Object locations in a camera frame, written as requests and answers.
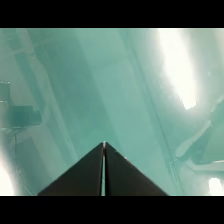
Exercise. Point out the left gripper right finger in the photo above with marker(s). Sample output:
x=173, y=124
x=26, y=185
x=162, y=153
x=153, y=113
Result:
x=128, y=178

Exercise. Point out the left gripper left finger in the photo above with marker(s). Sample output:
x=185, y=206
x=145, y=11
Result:
x=82, y=178

